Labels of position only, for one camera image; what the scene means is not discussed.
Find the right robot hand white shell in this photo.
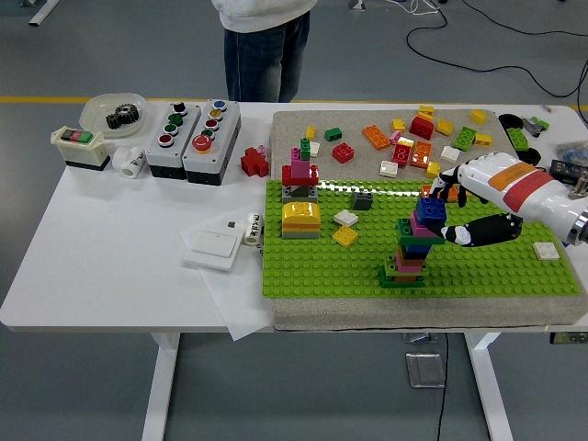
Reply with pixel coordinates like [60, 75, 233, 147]
[426, 153, 585, 249]

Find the blue square brick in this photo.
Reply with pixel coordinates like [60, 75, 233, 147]
[414, 196, 449, 227]

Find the magenta square brick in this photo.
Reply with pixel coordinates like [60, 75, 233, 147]
[410, 211, 445, 240]

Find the green long brick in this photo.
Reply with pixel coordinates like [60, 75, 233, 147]
[505, 127, 529, 151]
[452, 126, 478, 152]

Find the orange long brick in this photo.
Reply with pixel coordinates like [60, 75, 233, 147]
[361, 124, 391, 152]
[420, 183, 460, 203]

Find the orange square brick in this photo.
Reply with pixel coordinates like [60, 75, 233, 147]
[410, 141, 433, 169]

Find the large red brick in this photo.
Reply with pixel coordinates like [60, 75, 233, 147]
[409, 115, 435, 141]

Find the red square brick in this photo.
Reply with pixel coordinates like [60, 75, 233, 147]
[391, 142, 413, 167]
[331, 142, 356, 164]

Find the dark green wide brick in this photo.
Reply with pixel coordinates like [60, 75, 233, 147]
[397, 218, 447, 247]

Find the pink sloped brick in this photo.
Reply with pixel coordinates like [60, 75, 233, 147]
[394, 252, 427, 273]

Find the dark grey square brick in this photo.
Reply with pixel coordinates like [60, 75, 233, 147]
[349, 189, 374, 211]

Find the yellow square brick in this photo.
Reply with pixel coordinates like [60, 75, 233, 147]
[331, 224, 359, 248]

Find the red wide brick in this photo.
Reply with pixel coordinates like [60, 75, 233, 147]
[280, 164, 320, 187]

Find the grey arch brick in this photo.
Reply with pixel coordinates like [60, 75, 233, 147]
[281, 182, 319, 205]

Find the yellow domed brick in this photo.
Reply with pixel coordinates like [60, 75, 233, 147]
[280, 200, 322, 225]

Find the red cross-shaped brick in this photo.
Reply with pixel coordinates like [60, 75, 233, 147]
[240, 145, 271, 178]

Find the black electronic device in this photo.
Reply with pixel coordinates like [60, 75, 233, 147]
[549, 159, 588, 183]

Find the grey and green tool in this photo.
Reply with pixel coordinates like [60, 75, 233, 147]
[521, 116, 551, 138]

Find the clear plastic bag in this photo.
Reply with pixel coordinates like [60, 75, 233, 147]
[553, 140, 588, 162]

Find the table control label box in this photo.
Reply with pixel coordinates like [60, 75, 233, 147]
[548, 331, 588, 345]

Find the metal floor plate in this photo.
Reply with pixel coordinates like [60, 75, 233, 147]
[404, 351, 446, 390]

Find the white table leg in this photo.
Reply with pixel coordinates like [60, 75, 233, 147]
[141, 333, 181, 441]
[463, 331, 515, 441]

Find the green studded baseplate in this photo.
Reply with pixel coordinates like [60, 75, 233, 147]
[261, 176, 581, 299]

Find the white labelled pipe fitting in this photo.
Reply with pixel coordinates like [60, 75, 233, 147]
[226, 210, 264, 247]

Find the person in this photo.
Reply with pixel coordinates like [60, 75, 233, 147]
[210, 0, 318, 103]

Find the grey emergency stop box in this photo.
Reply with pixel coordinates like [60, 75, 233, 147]
[182, 98, 243, 187]

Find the white paper sheet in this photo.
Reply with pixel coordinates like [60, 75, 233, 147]
[178, 220, 277, 342]

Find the grey four-button box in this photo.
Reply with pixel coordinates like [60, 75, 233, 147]
[144, 101, 202, 179]

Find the white pipe tee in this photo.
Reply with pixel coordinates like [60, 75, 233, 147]
[111, 145, 147, 179]

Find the black gear stack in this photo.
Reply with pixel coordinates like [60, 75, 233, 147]
[106, 104, 141, 130]

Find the white plastic dish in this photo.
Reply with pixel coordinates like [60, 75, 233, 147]
[79, 93, 148, 139]

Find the black floor cable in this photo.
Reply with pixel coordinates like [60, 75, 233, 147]
[406, 6, 588, 98]
[461, 0, 588, 38]

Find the green square frame brick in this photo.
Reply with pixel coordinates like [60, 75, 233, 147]
[379, 263, 431, 288]

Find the black hanging cable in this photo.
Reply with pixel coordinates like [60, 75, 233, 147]
[435, 331, 450, 441]

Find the white floor cable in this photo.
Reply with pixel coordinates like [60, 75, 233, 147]
[385, 0, 440, 16]

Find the white wall switch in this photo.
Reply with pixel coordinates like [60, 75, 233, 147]
[183, 228, 243, 272]

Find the beige switch box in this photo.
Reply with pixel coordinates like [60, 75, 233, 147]
[50, 126, 113, 172]

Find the white frame beam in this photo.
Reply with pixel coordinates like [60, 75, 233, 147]
[20, 0, 61, 27]

